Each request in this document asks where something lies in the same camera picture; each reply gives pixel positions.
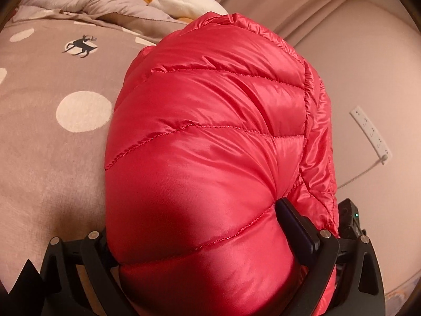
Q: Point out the taupe polka dot pillow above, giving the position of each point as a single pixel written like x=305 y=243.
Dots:
x=131 y=23

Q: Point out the taupe polka dot bed sheet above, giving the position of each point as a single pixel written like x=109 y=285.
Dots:
x=39 y=158

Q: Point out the red down jacket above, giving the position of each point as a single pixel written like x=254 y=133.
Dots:
x=204 y=154

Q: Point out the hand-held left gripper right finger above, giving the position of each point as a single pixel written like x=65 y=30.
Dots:
x=296 y=227

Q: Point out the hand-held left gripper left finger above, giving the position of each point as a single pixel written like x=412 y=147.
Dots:
x=95 y=256

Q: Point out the white power strip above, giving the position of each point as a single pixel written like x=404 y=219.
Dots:
x=370 y=131

